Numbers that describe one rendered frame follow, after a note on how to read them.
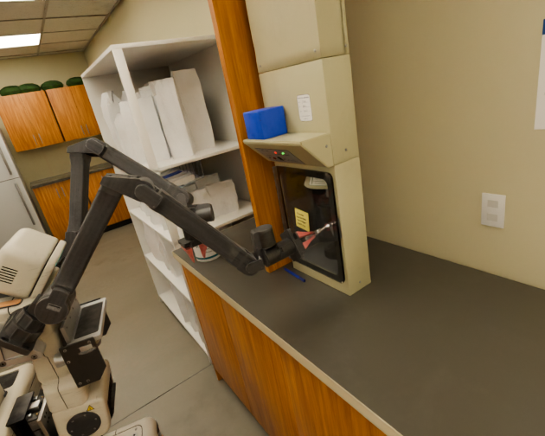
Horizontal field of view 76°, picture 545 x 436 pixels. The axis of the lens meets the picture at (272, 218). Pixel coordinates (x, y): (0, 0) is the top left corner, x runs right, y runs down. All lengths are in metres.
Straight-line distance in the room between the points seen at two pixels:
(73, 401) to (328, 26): 1.40
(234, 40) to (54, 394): 1.30
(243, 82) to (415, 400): 1.08
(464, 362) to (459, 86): 0.81
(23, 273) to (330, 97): 1.01
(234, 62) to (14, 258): 0.91
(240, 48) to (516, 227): 1.08
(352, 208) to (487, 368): 0.56
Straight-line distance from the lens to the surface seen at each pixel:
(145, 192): 0.95
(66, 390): 1.42
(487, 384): 1.02
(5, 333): 1.16
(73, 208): 1.49
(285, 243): 1.11
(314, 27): 1.06
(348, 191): 1.13
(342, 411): 1.14
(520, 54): 1.24
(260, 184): 1.36
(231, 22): 1.34
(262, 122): 1.14
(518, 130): 1.26
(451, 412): 0.96
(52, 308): 1.08
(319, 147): 1.03
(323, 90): 1.05
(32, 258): 1.21
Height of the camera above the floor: 1.67
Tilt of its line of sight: 21 degrees down
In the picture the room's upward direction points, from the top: 11 degrees counter-clockwise
